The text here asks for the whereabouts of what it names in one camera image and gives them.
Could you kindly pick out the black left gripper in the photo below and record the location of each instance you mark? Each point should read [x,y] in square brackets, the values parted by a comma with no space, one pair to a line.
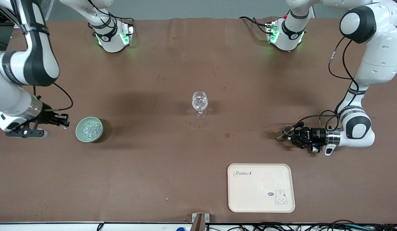
[315,133]

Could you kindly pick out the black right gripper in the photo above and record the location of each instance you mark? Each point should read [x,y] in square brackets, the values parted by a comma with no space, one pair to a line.
[47,117]

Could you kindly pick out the silver metal jigger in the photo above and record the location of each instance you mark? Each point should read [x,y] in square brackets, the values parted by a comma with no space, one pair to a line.
[287,130]

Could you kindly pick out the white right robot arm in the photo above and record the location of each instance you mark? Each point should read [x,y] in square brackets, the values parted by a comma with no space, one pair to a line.
[41,64]

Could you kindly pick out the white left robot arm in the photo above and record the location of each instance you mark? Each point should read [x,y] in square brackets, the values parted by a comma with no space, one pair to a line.
[381,57]

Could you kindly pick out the pile of clear ice cubes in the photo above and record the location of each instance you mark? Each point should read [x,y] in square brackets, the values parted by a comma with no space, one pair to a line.
[90,130]

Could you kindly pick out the clear stemmed wine glass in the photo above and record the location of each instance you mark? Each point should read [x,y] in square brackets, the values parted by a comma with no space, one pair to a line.
[200,101]

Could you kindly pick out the pale green ceramic bowl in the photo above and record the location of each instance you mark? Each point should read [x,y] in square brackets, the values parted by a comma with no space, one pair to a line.
[80,136]

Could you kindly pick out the cream rabbit print tray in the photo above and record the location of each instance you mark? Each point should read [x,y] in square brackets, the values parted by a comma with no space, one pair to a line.
[259,192]

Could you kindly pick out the brown table mat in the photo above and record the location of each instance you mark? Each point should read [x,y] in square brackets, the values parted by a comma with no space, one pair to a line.
[153,160]

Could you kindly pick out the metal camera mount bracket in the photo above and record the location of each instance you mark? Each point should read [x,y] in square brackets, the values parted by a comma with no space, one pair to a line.
[198,223]

